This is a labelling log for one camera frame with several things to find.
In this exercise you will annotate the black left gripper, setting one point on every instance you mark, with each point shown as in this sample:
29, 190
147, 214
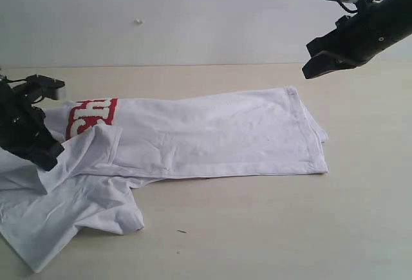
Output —
22, 126

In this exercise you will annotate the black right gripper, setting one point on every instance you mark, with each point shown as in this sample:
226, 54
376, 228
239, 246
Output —
355, 40

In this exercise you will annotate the white t-shirt red lettering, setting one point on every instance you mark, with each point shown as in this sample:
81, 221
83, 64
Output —
114, 145

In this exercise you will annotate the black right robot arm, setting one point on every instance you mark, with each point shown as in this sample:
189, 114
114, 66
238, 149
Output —
401, 18

